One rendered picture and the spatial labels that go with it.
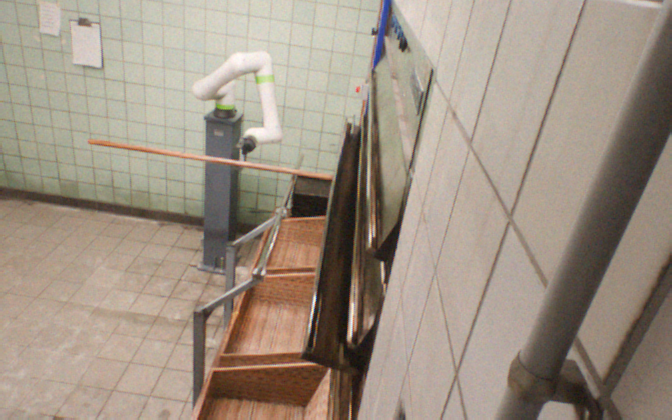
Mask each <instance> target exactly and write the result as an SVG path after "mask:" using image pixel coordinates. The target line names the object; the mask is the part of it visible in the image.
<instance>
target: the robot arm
mask: <svg viewBox="0 0 672 420"><path fill-rule="evenodd" d="M253 72H254V77H255V81H256V87H257V90H258V95H259V98H260V103H261V107H262V114H263V121H264V127H262V128H249V129H248V130H246V133H245V135H244V137H240V139H241V140H239V143H238V144H237V146H236V147H237V148H240V149H241V155H240V156H241V158H240V161H243V162H245V161H246V159H247V158H246V156H247V154H248V153H250V152H253V151H254V149H255V148H256V147H257V146H259V145H262V144H275V143H278V142H280V141H281V139H282V137H283V134H282V129H281V125H280V121H279V116H278V109H277V101H276V82H275V76H274V67H273V60H272V58H270V56H269V54H268V53H267V52H264V51H259V52H253V53H241V52H237V53H234V54H232V56H231V57H230V58H229V59H228V60H227V61H226V62H225V63H224V64H223V65H222V66H221V67H220V68H219V69H218V70H216V71H215V72H212V73H211V75H209V76H208V77H206V78H204V79H202V80H200V81H198V82H196V83H194V85H193V88H192V91H193V95H194V97H196V98H197V99H199V100H201V101H209V100H215V104H216V107H215V110H213V113H212V115H213V116H215V117H217V118H220V119H232V118H235V117H236V113H237V111H238V109H236V105H235V97H236V82H235V79H237V78H239V77H241V76H244V75H247V73H253Z"/></svg>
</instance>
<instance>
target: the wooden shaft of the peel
mask: <svg viewBox="0 0 672 420"><path fill-rule="evenodd" d="M88 143H89V144H94V145H100V146H108V147H114V148H122V149H129V151H135V152H143V153H149V154H156V155H164V156H170V157H178V158H185V159H191V160H199V161H205V162H212V163H220V164H226V165H234V166H240V167H247V169H255V170H261V171H268V172H276V173H282V174H290V175H296V176H303V177H311V178H317V179H324V180H331V181H333V175H328V174H320V173H313V172H306V171H299V170H292V169H285V167H278V166H272V165H264V164H257V163H250V162H243V161H236V160H229V159H222V158H216V157H208V156H201V155H194V154H187V153H180V152H173V151H166V149H160V148H152V147H145V146H138V145H131V144H124V143H117V142H110V141H104V140H96V139H88Z"/></svg>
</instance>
